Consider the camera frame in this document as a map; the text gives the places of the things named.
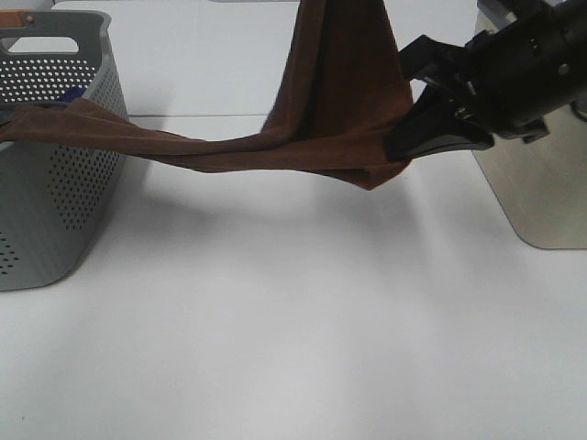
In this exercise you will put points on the beige plastic bin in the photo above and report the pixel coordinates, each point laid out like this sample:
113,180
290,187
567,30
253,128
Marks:
541,185

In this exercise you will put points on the brown microfiber towel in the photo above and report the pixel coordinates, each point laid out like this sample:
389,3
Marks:
342,93

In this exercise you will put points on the orange basket handle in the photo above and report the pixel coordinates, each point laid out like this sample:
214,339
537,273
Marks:
15,18

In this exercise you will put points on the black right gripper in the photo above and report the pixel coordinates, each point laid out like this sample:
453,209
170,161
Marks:
534,62

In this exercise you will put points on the grey perforated plastic basket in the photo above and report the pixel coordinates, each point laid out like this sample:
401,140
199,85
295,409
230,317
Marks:
53,196

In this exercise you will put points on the blue towel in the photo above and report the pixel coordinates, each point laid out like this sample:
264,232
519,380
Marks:
72,94

